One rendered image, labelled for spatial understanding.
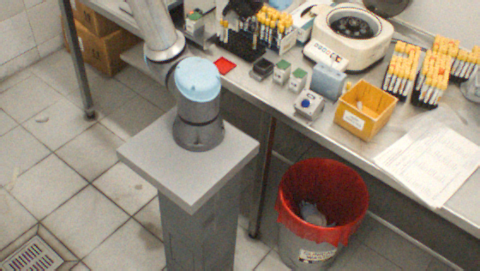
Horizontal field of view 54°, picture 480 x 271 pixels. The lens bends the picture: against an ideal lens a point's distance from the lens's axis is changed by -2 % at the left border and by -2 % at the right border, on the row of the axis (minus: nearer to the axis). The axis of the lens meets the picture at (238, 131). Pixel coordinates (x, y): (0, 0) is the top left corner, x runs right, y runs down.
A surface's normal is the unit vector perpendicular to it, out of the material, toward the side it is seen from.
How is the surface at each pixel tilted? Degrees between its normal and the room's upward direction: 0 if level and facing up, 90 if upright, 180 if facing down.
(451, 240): 0
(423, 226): 0
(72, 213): 0
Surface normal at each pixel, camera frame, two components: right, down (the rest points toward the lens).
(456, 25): -0.63, 0.54
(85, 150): 0.05, -0.69
